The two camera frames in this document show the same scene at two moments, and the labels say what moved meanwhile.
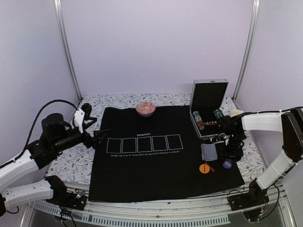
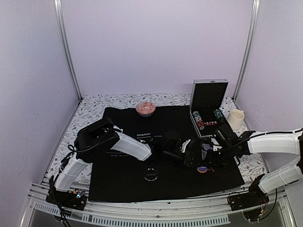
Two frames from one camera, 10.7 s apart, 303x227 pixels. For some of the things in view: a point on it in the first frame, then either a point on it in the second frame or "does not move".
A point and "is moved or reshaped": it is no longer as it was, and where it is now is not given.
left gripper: x=89 y=143 → x=190 y=157
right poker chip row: x=218 y=113 does not move
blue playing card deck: x=209 y=152 does not move
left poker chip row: x=199 y=119 does not move
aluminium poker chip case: x=208 y=100 does not move
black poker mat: x=156 y=157 does not move
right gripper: x=236 y=156 → x=212 y=162
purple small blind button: x=227 y=164 is moved or reshaped
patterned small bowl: x=146 y=109 does not move
